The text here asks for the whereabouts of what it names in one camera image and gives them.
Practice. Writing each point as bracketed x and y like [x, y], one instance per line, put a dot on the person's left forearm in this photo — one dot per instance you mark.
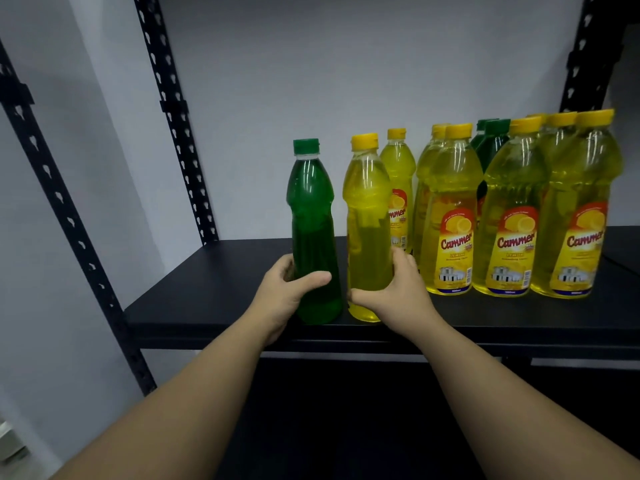
[175, 409]

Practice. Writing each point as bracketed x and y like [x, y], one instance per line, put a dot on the person's left hand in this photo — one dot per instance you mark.
[280, 299]

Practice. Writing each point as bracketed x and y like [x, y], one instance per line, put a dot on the person's right forearm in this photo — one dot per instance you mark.
[510, 414]

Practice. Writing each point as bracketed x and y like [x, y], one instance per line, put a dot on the person's right hand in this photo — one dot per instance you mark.
[407, 304]

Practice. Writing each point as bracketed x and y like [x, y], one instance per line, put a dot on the black metal shelving rack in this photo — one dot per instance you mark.
[625, 239]
[225, 289]

